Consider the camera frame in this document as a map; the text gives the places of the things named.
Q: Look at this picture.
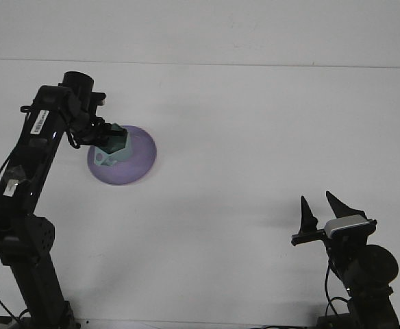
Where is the pale purple round plate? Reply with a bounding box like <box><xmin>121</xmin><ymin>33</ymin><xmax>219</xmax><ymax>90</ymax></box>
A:
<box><xmin>86</xmin><ymin>125</ymin><xmax>158</xmax><ymax>186</ymax></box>

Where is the pale blue hexagonal cup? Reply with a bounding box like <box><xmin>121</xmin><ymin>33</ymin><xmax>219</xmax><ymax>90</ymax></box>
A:
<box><xmin>95</xmin><ymin>123</ymin><xmax>134</xmax><ymax>168</ymax></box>

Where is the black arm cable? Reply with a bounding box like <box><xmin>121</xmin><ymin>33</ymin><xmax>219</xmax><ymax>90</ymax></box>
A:
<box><xmin>323</xmin><ymin>258</ymin><xmax>350</xmax><ymax>318</ymax></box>

